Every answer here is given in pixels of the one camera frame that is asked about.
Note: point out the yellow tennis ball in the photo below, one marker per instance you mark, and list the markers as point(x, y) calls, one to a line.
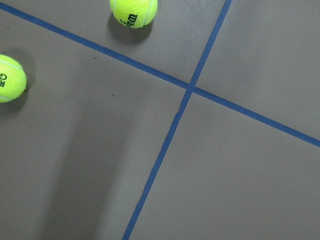
point(13, 80)
point(134, 14)

